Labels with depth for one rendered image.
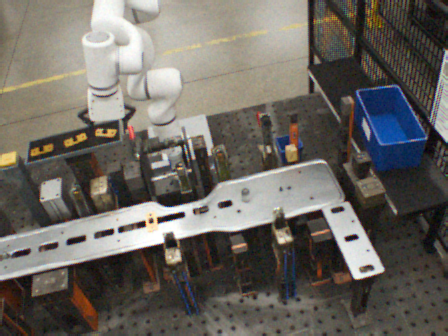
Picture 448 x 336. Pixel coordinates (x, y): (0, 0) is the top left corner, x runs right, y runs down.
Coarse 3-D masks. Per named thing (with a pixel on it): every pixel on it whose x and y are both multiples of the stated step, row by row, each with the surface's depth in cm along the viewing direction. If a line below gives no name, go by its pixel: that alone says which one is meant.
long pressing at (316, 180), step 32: (320, 160) 171; (224, 192) 167; (256, 192) 165; (288, 192) 163; (320, 192) 161; (64, 224) 166; (96, 224) 164; (128, 224) 163; (160, 224) 161; (192, 224) 159; (224, 224) 157; (256, 224) 156; (32, 256) 158; (64, 256) 156; (96, 256) 155
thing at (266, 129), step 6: (264, 114) 161; (264, 120) 159; (270, 120) 159; (264, 126) 164; (270, 126) 163; (264, 132) 165; (270, 132) 164; (264, 138) 165; (270, 138) 166; (264, 144) 167; (270, 144) 168; (264, 150) 168
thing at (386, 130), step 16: (368, 96) 174; (384, 96) 175; (400, 96) 170; (368, 112) 180; (384, 112) 180; (400, 112) 172; (368, 128) 163; (384, 128) 174; (400, 128) 173; (416, 128) 158; (368, 144) 166; (384, 144) 151; (400, 144) 151; (416, 144) 152; (384, 160) 157; (400, 160) 157; (416, 160) 158
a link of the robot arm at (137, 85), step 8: (128, 8) 154; (128, 16) 156; (144, 32) 169; (144, 40) 168; (152, 48) 173; (152, 56) 175; (144, 64) 175; (152, 64) 179; (144, 72) 180; (128, 80) 187; (136, 80) 182; (144, 80) 186; (128, 88) 188; (136, 88) 186; (144, 88) 187; (136, 96) 189; (144, 96) 189
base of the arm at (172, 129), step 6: (174, 120) 203; (156, 126) 202; (162, 126) 201; (168, 126) 202; (174, 126) 204; (156, 132) 205; (162, 132) 204; (168, 132) 204; (174, 132) 206; (180, 132) 211; (162, 138) 207; (162, 150) 213; (186, 150) 214
